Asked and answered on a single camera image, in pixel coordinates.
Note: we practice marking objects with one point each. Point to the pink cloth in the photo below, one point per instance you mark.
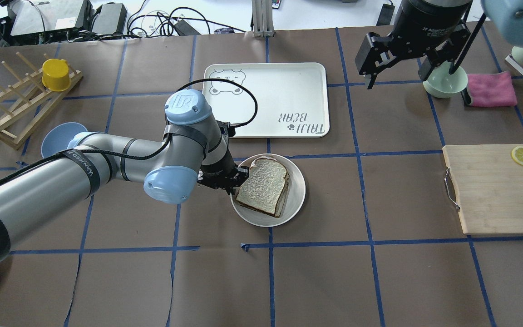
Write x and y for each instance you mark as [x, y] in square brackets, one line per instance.
[489, 90]

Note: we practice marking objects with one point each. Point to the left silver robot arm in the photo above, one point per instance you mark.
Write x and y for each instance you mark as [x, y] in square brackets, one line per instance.
[194, 150]

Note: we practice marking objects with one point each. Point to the aluminium frame post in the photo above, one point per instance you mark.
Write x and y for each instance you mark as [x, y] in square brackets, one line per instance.
[262, 18]

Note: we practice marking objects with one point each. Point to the mint green bowl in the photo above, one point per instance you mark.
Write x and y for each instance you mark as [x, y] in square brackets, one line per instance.
[443, 85]

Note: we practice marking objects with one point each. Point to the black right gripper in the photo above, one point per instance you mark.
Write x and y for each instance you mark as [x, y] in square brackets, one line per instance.
[426, 22]

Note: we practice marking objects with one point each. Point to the bread slice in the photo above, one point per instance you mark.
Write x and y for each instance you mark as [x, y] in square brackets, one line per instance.
[261, 186]
[284, 204]

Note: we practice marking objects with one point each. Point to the round cream plate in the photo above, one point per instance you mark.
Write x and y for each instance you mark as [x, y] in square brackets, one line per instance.
[274, 192]

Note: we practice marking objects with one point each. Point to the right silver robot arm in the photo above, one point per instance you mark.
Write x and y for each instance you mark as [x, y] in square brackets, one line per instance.
[507, 16]

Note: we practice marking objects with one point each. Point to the blue bowl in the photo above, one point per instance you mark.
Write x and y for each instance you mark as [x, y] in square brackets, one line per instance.
[58, 138]

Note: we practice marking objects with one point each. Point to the bread slice on plate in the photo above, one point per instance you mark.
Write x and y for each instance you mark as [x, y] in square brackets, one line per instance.
[284, 204]

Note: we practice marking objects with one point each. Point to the yellow mug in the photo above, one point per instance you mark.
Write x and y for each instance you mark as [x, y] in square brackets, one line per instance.
[56, 75]

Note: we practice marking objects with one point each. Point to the cream bear tray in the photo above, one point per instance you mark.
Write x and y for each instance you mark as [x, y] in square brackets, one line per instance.
[277, 100]

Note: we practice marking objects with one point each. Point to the wooden cutting board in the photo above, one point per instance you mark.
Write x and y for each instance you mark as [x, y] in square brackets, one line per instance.
[487, 188]

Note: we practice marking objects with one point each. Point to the black power adapter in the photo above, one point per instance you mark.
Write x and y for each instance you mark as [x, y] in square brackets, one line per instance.
[109, 19]

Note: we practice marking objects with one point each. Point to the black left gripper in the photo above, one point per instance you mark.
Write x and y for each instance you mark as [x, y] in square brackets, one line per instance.
[222, 169]

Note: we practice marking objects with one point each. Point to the wooden cup rack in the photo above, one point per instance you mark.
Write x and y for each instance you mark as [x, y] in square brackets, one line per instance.
[25, 104]

